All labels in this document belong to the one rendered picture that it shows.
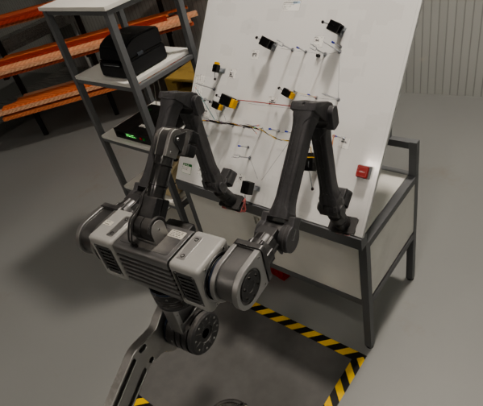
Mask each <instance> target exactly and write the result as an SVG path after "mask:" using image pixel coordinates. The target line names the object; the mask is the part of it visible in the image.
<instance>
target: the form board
mask: <svg viewBox="0 0 483 406"><path fill-rule="evenodd" d="M284 1H294V0H208V3H207V8H206V16H205V21H204V25H203V30H202V38H201V43H200V48H199V52H198V60H197V65H196V69H195V74H194V83H193V87H192V92H194V84H195V79H196V75H197V74H198V75H205V80H204V85H205V86H208V87H211V88H215V91H214V90H213V89H210V88H207V87H204V86H203V90H202V98H206V99H207V100H211V101H212V100H214V101H215V102H219V99H220V97H221V94H222V93H224V94H226V95H229V96H231V97H233V98H235V99H236V101H237V99H239V100H245V101H240V103H239V106H238V109H236V108H235V109H232V108H229V107H225V111H224V114H217V112H218V110H217V109H215V108H213V107H211V105H212V104H211V103H209V101H204V100H203V101H202V102H203V105H204V107H208V108H211V109H210V117H206V116H202V117H203V119H202V120H205V119H206V118H208V119H209V120H213V121H214V120H215V121H216V120H219V121H223V122H228V121H230V122H228V123H233V122H234V123H235V124H241V125H245V126H249V125H253V126H255V125H259V126H255V127H257V128H264V131H265V132H267V133H269V134H270V135H272V136H274V137H276V138H279V139H284V140H289V138H290V135H291V133H286V132H285V131H288V132H291V130H292V125H293V111H292V110H291V109H290V106H291V102H292V100H290V99H289V98H287V97H285V96H283V95H282V94H281V92H282V90H283V89H284V88H287V89H289V90H291V91H294V90H295V91H297V92H298V93H297V94H296V96H295V98H294V101H301V100H308V101H315V102H331V103H332V104H333V106H337V108H338V115H339V125H338V126H337V128H336V129H335V130H331V141H332V139H333V137H334V136H333V137H332V135H337V136H339V137H341V136H343V137H346V138H350V139H351V142H350V144H349V148H348V150H347V149H343V148H340V147H338V146H339V141H340V138H337V137H334V140H333V145H332V147H333V153H334V160H335V172H336V178H337V183H338V186H339V187H340V188H346V189H348V190H350V191H352V198H351V200H350V203H349V206H348V208H347V209H346V215H347V216H349V217H354V218H358V219H359V221H358V224H357V226H356V232H355V234H354V236H356V237H359V238H364V235H365V231H366V228H367V225H368V219H369V215H370V212H371V208H372V205H373V199H374V196H375V192H376V189H377V183H378V180H379V176H380V173H381V167H382V164H383V161H384V158H385V152H386V148H387V145H388V142H389V136H390V132H391V129H392V125H393V120H394V116H395V113H396V109H397V106H398V100H399V97H400V93H401V90H402V84H403V81H404V77H405V74H406V68H407V65H408V61H409V59H410V53H411V49H412V46H413V42H414V37H415V33H416V30H417V26H418V21H419V17H420V14H421V10H422V7H423V1H424V0H301V5H300V9H299V11H282V7H283V2H284ZM331 19H332V20H334V21H336V22H338V23H341V24H342V25H344V27H346V28H347V29H346V31H345V32H344V35H343V37H342V38H340V37H338V36H337V34H335V33H333V32H331V31H329V30H327V25H328V24H325V23H329V22H330V20H331ZM322 20H324V22H325V23H321V22H322ZM316 35H321V36H324V41H323V42H325V43H327V44H329V45H331V46H332V47H334V48H336V49H337V50H341V51H342V52H341V53H340V54H339V53H338V52H337V51H336V50H335V49H333V48H331V47H330V46H328V45H327V44H325V43H323V47H317V49H318V50H319V51H321V52H326V53H327V55H326V56H324V55H323V54H322V53H321V52H318V51H314V50H315V49H316V47H313V46H312V45H311V44H314V38H315V36H316ZM256 36H258V38H259V39H260V38H261V36H264V37H266V38H268V39H270V40H272V41H275V42H277V43H278V44H280V45H281V46H282V44H284V45H285V46H287V47H289V48H291V49H292V48H294V51H293V52H291V50H290V49H288V48H286V47H284V46H283V47H281V46H279V45H277V47H276V49H275V51H274V52H272V51H270V50H269V49H267V48H265V47H263V46H261V45H259V42H260V40H259V39H256ZM277 40H279V41H281V42H282V43H281V42H279V41H277ZM331 41H333V42H335V43H336V44H338V45H339V46H340V45H341V46H342V48H341V49H339V47H338V46H337V45H335V44H333V43H332V42H331ZM297 46H298V47H300V48H301V49H302V50H304V51H305V50H307V53H305V52H304V51H302V50H300V49H297V48H296V47H297ZM310 48H313V49H314V50H312V49H310ZM252 50H260V54H259V59H258V60H251V55H252ZM316 54H319V55H321V56H320V57H316ZM215 62H219V63H220V68H225V69H226V70H225V73H221V72H216V73H215V78H216V81H215V80H214V72H212V68H213V64H214V63H215ZM230 68H232V69H237V70H236V75H235V79H231V78H228V73H229V70H230ZM279 86H280V87H281V89H282V90H280V89H278V88H277V87H279ZM301 93H303V94H301ZM322 93H324V94H325V93H326V94H328V95H331V96H332V97H335V98H338V97H339V98H340V101H336V99H334V98H332V97H328V96H326V95H323V94H322ZM215 94H218V96H220V97H216V96H215ZM304 94H310V95H311V96H314V97H318V99H317V100H315V98H314V97H311V96H307V95H304ZM269 96H272V97H277V104H280V105H287V106H279V105H276V107H273V106H268V104H265V103H259V102H266V103H268V102H269ZM204 102H205V103H206V105H205V103H204ZM212 115H213V117H212ZM245 123H246V124H249V125H246V124H245ZM203 125H204V128H205V131H206V133H207V135H208V136H209V137H208V140H209V143H210V148H211V150H212V153H213V156H214V160H215V163H216V164H217V167H218V168H219V171H220V173H221V171H222V170H223V168H230V169H231V170H233V171H235V172H236V173H237V177H236V178H235V182H234V184H233V186H232V187H227V188H228V189H229V190H230V191H232V192H233V193H234V194H237V195H241V196H243V197H244V194H243V193H241V192H240V190H241V186H242V184H241V183H237V180H238V175H239V173H241V174H244V175H246V179H245V180H246V181H251V182H253V183H255V185H256V186H259V187H260V191H256V190H253V193H252V195H246V201H248V202H251V203H253V204H256V205H261V206H264V207H266V208H269V209H271V207H272V205H273V202H274V200H275V197H276V194H277V188H278V185H279V181H280V178H281V171H282V168H283V164H284V161H285V155H286V151H287V147H288V144H289V142H288V141H287V142H286V141H281V140H278V139H275V138H273V137H271V136H270V135H267V134H266V133H264V132H263V131H261V130H257V129H254V128H252V129H248V128H243V127H242V126H233V127H232V126H229V125H226V124H222V125H219V124H216V123H215V122H203ZM269 128H271V129H274V130H269ZM275 130H280V132H277V131H275ZM255 132H256V133H257V134H256V133H255ZM238 145H240V146H244V147H238ZM247 146H249V148H248V149H247V148H246V147H247ZM239 155H240V156H244V157H249V156H251V159H247V158H241V157H240V158H233V157H232V156H234V157H239ZM183 163H187V164H192V169H191V174H190V175H188V174H185V173H182V172H181V170H182V165H183ZM359 164H362V165H366V166H369V167H373V169H372V172H371V176H370V179H369V180H366V179H363V178H359V177H356V170H357V167H358V165H359ZM198 165H199V163H198V160H197V157H196V155H195V157H194V158H189V157H184V156H180V158H179V163H178V167H177V175H176V179H178V180H183V181H185V182H188V183H191V184H195V185H198V186H201V187H203V185H202V176H201V175H199V174H198ZM310 177H311V181H312V186H313V188H314V190H313V191H312V190H311V183H310ZM318 203H319V180H318V175H317V170H316V171H310V174H309V171H304V172H303V176H302V182H301V186H300V189H299V193H298V199H297V204H296V218H301V219H304V220H307V221H309V222H313V223H316V224H319V225H322V226H326V227H328V225H329V222H330V219H329V218H328V216H326V215H322V214H320V213H319V211H318V210H317V205H318Z"/></svg>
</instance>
